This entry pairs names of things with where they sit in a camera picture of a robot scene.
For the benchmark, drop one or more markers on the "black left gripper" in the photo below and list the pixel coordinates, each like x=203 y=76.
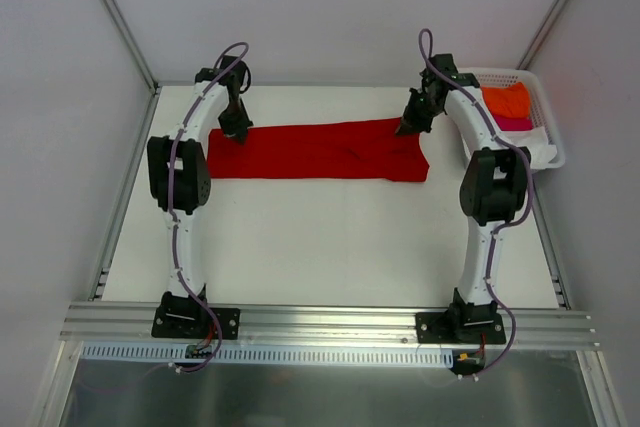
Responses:
x=235 y=122

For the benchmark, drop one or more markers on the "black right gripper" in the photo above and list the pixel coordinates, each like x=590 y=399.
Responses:
x=414 y=117

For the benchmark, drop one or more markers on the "red t-shirt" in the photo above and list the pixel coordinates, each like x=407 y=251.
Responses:
x=358 y=150

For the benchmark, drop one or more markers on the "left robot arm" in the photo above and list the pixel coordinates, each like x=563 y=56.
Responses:
x=180 y=183

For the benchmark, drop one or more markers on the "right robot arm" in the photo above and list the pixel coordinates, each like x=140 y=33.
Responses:
x=493 y=196

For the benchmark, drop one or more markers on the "magenta t-shirt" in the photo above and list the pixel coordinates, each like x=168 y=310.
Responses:
x=508 y=124

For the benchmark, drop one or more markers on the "orange t-shirt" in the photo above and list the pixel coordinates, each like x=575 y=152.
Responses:
x=510 y=102

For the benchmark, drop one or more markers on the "white plastic basket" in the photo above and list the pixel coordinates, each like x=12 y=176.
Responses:
x=541 y=114

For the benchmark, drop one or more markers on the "white t-shirt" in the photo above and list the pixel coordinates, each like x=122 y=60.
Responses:
x=542 y=151

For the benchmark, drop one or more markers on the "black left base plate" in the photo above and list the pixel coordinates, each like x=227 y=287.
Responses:
x=168 y=326

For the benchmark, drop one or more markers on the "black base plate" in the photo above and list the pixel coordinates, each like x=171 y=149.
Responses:
x=445 y=328
x=168 y=326

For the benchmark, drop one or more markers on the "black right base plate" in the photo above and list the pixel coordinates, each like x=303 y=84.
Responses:
x=445 y=328

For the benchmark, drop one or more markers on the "aluminium mounting rail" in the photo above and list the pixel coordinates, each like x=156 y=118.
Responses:
x=360 y=327

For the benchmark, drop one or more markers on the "white slotted cable duct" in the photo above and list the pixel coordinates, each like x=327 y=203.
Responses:
x=271 y=355

